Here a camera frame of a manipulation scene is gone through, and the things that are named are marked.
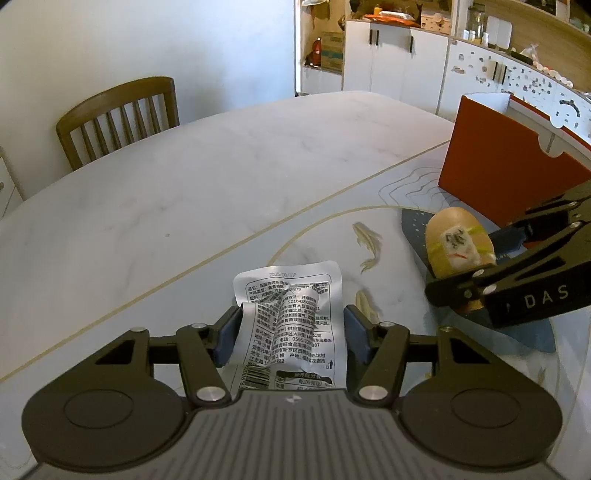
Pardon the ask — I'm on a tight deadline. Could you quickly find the yellow pig plush toy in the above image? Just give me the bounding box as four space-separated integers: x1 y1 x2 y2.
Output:
424 206 498 315

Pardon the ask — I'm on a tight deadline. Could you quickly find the printed silver foil wrapper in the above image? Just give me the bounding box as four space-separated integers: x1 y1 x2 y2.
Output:
222 261 348 396

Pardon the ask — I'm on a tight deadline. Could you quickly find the red white cardboard box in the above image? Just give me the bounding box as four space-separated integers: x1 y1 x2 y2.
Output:
439 93 590 226

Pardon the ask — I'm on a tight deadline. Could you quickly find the white shoe cabinet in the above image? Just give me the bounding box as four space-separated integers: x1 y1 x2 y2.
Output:
342 21 449 113

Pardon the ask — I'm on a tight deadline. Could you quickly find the brown wooden chair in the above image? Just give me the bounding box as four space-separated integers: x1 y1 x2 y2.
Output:
55 76 179 170

